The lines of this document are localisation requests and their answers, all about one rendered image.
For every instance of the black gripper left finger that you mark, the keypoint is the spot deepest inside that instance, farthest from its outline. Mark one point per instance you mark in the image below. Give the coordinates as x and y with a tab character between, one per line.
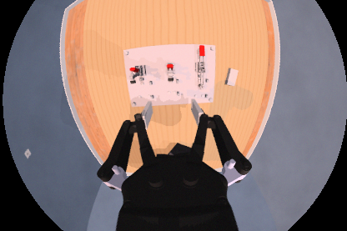
113	170

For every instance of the grey toggle clamp with red handle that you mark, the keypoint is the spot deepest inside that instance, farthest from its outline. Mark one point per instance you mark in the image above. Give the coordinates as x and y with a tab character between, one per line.
198	67

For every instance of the white fixture plate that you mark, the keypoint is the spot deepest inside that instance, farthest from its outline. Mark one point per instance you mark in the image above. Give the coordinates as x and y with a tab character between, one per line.
154	58

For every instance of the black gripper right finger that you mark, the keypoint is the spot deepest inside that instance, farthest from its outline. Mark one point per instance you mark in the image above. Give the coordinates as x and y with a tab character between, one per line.
235	164

